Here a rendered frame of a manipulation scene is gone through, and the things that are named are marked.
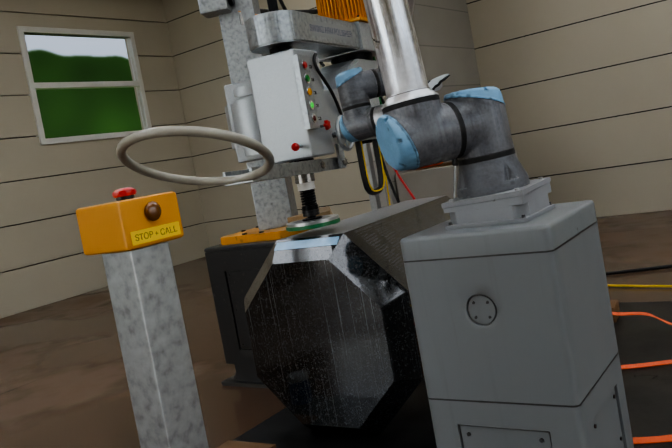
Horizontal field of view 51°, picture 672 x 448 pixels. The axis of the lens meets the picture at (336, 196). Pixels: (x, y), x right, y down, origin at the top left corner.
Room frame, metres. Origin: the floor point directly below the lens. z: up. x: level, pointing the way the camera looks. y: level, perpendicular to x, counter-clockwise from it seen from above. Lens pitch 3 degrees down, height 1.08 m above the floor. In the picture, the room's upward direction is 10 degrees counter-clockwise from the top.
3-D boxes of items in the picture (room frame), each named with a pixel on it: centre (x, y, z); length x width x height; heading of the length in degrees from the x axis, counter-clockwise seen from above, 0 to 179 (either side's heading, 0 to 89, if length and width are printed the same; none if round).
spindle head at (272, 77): (2.90, 0.07, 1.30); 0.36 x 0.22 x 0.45; 153
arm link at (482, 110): (1.86, -0.40, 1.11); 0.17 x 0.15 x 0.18; 107
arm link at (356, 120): (2.21, -0.12, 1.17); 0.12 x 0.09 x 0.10; 62
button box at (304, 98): (2.72, 0.04, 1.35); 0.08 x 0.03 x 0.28; 153
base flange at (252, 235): (3.81, 0.33, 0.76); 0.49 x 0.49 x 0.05; 53
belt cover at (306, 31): (3.14, -0.05, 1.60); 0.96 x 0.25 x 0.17; 153
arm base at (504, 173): (1.87, -0.41, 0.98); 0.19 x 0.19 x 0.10
